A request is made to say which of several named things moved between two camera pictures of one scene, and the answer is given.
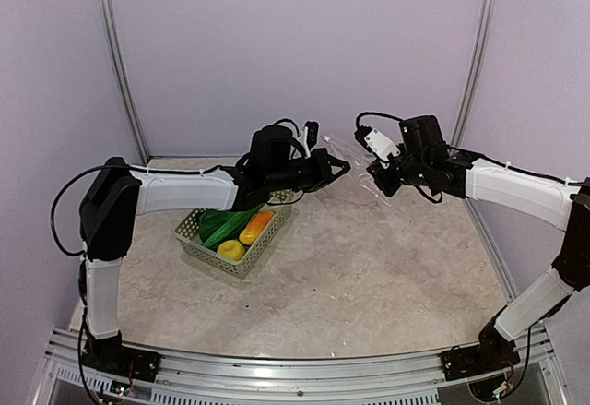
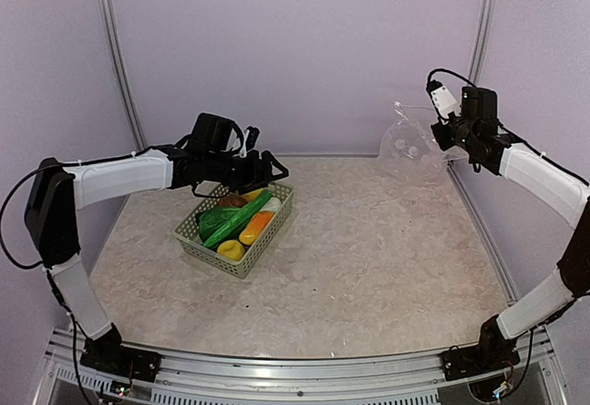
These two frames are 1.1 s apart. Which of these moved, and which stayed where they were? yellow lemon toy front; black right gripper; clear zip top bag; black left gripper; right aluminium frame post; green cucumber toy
Moved: black right gripper; black left gripper; clear zip top bag
Stayed: right aluminium frame post; green cucumber toy; yellow lemon toy front
